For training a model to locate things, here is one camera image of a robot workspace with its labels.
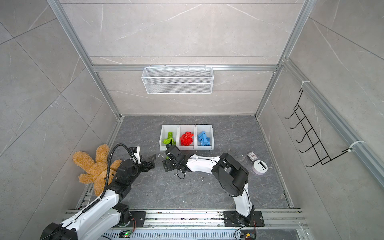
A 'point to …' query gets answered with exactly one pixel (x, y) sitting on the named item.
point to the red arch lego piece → (186, 139)
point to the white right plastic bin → (208, 130)
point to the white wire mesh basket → (178, 80)
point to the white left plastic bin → (165, 129)
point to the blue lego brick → (204, 140)
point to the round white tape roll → (260, 167)
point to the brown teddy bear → (97, 170)
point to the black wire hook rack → (310, 135)
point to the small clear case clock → (252, 155)
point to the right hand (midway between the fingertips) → (168, 162)
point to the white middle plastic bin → (183, 129)
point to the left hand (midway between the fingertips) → (148, 152)
